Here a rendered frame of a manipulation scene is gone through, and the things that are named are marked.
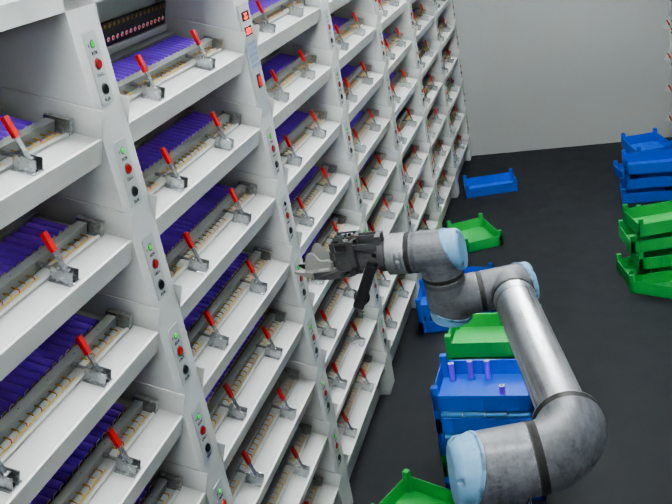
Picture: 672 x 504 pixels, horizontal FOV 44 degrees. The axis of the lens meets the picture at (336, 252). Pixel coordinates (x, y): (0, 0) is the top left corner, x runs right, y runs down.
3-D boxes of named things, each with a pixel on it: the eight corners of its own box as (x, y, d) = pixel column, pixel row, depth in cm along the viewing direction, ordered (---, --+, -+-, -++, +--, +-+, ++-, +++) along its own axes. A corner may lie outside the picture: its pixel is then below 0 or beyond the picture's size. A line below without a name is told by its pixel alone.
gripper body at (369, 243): (333, 232, 188) (385, 226, 185) (341, 266, 192) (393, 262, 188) (324, 245, 182) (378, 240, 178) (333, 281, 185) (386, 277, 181)
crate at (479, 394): (540, 373, 258) (537, 350, 255) (537, 411, 240) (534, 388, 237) (443, 374, 267) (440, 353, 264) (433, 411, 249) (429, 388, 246)
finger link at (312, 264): (289, 252, 187) (330, 246, 185) (296, 276, 189) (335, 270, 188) (287, 258, 184) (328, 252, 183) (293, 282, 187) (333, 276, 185)
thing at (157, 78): (242, 71, 207) (248, 15, 200) (127, 147, 153) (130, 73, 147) (166, 54, 210) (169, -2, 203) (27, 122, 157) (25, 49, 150)
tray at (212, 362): (287, 277, 228) (292, 246, 224) (200, 406, 175) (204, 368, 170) (218, 259, 231) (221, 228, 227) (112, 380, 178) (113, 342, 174)
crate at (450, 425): (542, 395, 261) (540, 373, 258) (539, 434, 243) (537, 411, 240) (446, 396, 270) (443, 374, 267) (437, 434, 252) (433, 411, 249)
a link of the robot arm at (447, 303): (486, 324, 182) (477, 275, 177) (433, 335, 183) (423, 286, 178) (479, 303, 191) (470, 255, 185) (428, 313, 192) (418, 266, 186)
